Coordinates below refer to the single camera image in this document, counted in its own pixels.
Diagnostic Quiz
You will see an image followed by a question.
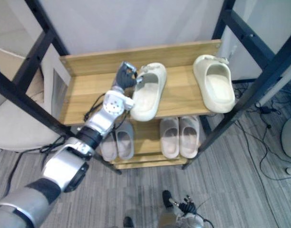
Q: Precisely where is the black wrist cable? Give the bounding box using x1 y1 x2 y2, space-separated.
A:
83 94 106 122

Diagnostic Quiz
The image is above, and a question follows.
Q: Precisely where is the black elbow cable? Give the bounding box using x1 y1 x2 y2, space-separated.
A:
39 134 74 155

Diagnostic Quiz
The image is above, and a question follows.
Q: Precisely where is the long black floor cable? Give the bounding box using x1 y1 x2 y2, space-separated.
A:
231 80 291 181

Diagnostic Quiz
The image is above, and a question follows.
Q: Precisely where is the wide wooden rack shelf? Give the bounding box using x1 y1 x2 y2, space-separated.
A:
58 39 226 126

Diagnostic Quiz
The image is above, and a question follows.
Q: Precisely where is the white leaning panel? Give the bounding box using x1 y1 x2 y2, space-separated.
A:
42 51 72 119

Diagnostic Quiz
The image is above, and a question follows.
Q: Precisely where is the grey foam slipper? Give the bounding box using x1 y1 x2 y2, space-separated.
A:
100 132 118 162
115 121 135 160

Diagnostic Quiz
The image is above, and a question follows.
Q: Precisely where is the narrow wooden rack shelf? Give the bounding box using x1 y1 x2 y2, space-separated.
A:
97 116 203 171

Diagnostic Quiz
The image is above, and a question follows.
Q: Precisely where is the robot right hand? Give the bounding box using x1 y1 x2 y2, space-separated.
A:
170 194 201 215

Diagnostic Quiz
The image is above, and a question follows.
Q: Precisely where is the white round chair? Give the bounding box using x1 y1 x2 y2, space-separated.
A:
281 115 291 158

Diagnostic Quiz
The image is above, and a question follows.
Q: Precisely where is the beige upholstered sofa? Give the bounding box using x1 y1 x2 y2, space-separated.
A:
0 99 63 153

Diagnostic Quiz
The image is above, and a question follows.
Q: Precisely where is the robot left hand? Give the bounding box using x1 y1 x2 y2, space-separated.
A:
113 60 143 90

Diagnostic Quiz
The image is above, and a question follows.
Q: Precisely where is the white table leg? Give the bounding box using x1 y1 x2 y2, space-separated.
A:
256 56 291 107

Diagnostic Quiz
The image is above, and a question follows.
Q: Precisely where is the black metal rack frame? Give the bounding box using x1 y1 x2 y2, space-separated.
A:
0 0 291 176

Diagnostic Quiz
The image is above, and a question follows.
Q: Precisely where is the cream foam slipper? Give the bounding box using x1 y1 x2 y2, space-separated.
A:
130 62 167 122
192 54 236 114

